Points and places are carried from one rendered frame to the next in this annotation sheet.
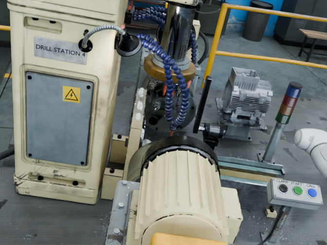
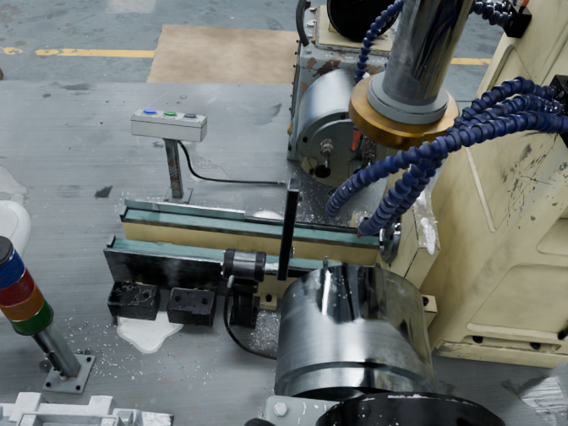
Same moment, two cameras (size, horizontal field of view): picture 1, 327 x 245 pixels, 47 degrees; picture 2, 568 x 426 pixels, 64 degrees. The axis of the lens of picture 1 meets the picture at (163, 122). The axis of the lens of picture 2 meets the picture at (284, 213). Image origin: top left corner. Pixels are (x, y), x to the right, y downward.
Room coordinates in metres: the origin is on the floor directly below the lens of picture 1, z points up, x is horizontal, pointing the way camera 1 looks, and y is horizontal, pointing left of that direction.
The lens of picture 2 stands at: (1.87, -0.11, 1.75)
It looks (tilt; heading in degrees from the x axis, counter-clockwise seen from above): 48 degrees down; 184
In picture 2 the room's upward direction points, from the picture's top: 7 degrees clockwise
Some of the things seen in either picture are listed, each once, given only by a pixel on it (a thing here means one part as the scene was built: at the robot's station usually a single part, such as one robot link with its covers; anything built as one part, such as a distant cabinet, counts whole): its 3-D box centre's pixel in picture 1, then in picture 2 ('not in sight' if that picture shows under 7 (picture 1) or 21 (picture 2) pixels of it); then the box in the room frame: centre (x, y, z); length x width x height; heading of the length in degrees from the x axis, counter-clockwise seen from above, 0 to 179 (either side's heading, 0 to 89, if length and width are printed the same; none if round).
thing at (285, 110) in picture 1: (286, 108); (19, 297); (1.56, -0.53, 1.10); 0.06 x 0.06 x 0.04
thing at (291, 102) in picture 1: (290, 99); (8, 281); (1.56, -0.53, 1.14); 0.06 x 0.06 x 0.04
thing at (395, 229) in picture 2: (141, 137); (388, 229); (1.20, 0.07, 1.02); 0.15 x 0.02 x 0.15; 5
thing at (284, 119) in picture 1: (283, 116); (28, 311); (1.56, -0.53, 1.05); 0.06 x 0.06 x 0.04
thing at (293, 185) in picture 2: (202, 105); (286, 234); (1.36, -0.14, 1.12); 0.04 x 0.03 x 0.26; 95
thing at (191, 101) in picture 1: (167, 96); (352, 368); (1.54, 0.01, 1.04); 0.41 x 0.25 x 0.25; 5
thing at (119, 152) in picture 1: (124, 143); (412, 244); (1.20, 0.13, 0.97); 0.30 x 0.11 x 0.34; 5
